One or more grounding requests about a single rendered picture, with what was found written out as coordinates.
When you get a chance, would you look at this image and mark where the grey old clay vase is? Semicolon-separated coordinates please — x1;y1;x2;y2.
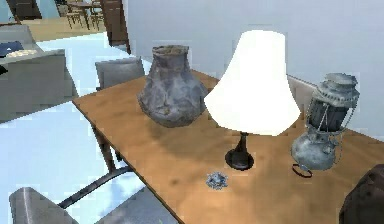
136;44;209;129

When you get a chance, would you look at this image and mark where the brown wooden table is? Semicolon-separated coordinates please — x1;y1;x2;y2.
58;69;384;224

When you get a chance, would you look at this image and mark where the white shade table lamp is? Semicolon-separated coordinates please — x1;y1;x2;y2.
203;29;302;172

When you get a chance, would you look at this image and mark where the small grey spiky object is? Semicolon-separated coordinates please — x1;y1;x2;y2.
205;171;229;191

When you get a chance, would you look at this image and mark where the dark brown wooden door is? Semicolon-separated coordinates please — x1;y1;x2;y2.
99;0;132;55

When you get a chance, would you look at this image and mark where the grey metal oil lantern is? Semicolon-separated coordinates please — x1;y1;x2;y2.
290;72;361;179

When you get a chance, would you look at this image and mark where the brown dining table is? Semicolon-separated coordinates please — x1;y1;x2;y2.
66;0;101;31

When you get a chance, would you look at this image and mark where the brown dining chair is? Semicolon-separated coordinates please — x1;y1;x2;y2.
57;3;84;30

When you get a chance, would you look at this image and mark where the grey sofa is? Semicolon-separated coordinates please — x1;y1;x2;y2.
0;24;79;124

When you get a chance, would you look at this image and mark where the dark brown round object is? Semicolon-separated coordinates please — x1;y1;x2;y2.
338;163;384;224

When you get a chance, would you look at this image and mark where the dark blue flat cushion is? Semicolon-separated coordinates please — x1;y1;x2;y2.
0;40;25;57

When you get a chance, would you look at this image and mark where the dark brown cabinet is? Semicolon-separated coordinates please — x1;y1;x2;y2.
5;0;43;21

